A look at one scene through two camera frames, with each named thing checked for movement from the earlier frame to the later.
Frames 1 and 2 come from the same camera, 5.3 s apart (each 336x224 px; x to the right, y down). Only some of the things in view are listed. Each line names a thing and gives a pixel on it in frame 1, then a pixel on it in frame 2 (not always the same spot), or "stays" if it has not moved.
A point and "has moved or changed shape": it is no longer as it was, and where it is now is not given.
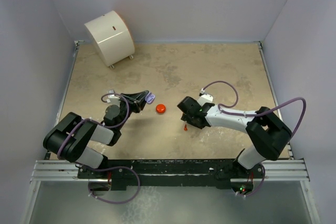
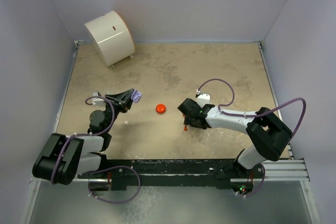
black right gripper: [188, 119] stays
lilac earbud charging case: [149, 98] has moved or changed shape
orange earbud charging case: [160, 108] stays
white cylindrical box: [111, 38] stays
